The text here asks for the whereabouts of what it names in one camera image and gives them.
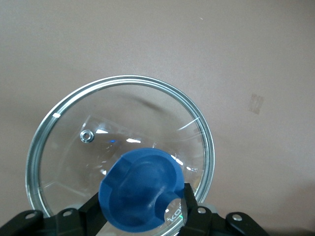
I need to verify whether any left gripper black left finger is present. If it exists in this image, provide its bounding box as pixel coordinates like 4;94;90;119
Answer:
0;189;109;236

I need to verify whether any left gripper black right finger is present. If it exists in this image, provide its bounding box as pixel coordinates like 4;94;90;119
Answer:
179;183;268;236

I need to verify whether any glass lid with blue knob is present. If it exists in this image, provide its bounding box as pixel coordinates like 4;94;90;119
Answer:
25;75;216;236

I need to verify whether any small clear tape piece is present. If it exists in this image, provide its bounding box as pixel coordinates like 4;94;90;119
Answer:
247;93;265;115

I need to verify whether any brown table cover sheet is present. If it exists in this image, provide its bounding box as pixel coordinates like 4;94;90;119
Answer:
0;0;315;236

